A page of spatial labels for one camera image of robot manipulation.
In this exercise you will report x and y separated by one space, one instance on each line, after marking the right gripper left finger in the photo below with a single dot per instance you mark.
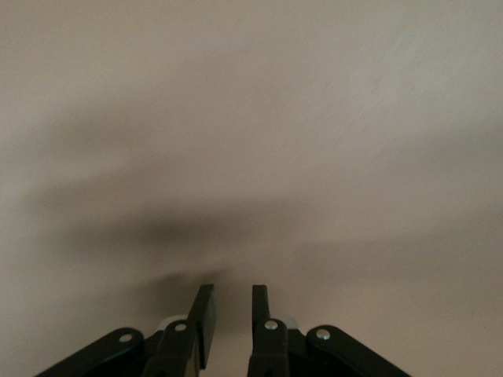
177 349

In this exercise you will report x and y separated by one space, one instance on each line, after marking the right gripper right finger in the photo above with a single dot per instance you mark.
271 349

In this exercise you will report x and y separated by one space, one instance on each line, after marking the brown table cover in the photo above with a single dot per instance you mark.
251 98

